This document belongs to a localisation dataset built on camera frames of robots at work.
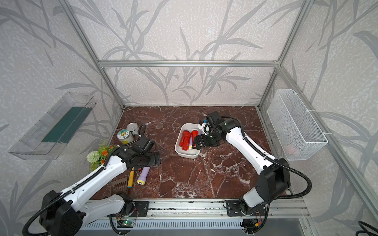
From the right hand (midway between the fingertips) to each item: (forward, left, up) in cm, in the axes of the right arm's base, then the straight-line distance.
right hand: (199, 144), depth 78 cm
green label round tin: (+12, +49, -9) cm, 51 cm away
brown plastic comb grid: (-16, +45, -17) cm, 51 cm away
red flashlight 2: (+15, +3, -11) cm, 19 cm away
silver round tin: (+20, +45, -11) cm, 51 cm away
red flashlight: (+10, +9, -12) cm, 18 cm away
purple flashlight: (-13, +32, -15) cm, 38 cm away
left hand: (-6, +25, -8) cm, 27 cm away
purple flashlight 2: (+8, +6, -13) cm, 17 cm away
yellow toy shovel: (-12, +39, -16) cm, 44 cm away
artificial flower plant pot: (-6, +54, -3) cm, 54 cm away
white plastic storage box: (+2, +5, -15) cm, 16 cm away
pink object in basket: (-5, -45, +3) cm, 45 cm away
